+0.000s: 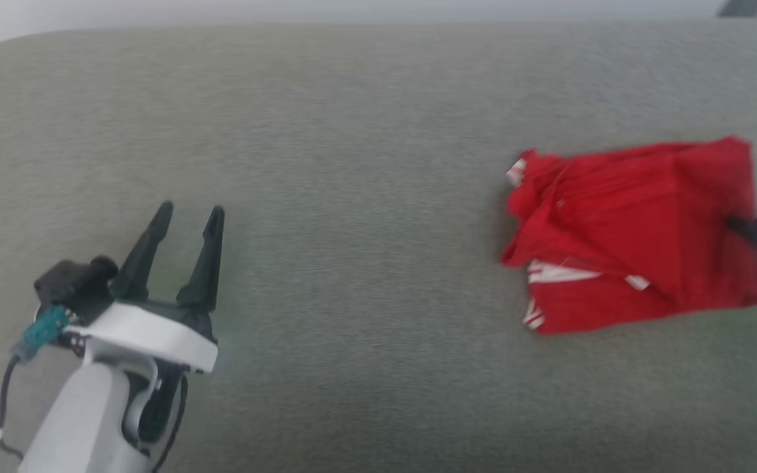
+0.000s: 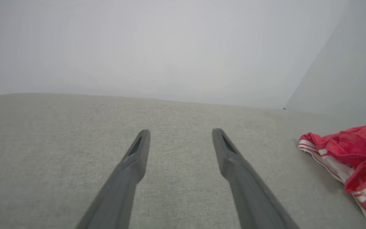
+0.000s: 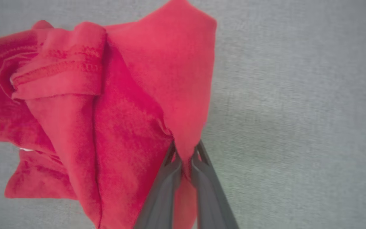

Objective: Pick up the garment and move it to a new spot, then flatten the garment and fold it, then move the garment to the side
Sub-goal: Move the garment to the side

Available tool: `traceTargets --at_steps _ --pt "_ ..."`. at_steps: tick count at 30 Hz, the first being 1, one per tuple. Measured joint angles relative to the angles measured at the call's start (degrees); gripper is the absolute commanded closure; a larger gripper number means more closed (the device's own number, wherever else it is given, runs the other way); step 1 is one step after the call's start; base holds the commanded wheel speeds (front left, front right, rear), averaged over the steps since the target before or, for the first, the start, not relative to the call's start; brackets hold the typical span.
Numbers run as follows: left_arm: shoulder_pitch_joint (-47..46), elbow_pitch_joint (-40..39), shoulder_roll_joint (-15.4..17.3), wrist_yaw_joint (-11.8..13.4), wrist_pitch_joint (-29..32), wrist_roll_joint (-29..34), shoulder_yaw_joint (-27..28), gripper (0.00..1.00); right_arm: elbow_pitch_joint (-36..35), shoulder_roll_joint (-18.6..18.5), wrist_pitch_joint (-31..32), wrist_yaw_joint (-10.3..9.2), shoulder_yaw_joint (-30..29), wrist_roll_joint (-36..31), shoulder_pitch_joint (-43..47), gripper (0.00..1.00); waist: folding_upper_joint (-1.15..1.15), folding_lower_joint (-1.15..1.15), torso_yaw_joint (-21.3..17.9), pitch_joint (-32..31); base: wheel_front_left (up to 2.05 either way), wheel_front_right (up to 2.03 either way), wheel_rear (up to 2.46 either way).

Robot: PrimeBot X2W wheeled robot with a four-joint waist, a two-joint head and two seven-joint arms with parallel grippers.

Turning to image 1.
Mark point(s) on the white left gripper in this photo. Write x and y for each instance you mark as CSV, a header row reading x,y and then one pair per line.
x,y
148,335

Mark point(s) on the red garment with white trim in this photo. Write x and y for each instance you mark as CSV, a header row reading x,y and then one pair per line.
x,y
635,230

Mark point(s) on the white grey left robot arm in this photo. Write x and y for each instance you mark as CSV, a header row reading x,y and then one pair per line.
x,y
83,420

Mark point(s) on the dark grey slanted background object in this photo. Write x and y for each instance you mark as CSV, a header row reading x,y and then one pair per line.
x,y
743,6

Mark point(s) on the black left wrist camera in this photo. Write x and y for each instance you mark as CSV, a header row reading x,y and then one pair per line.
x,y
73,279

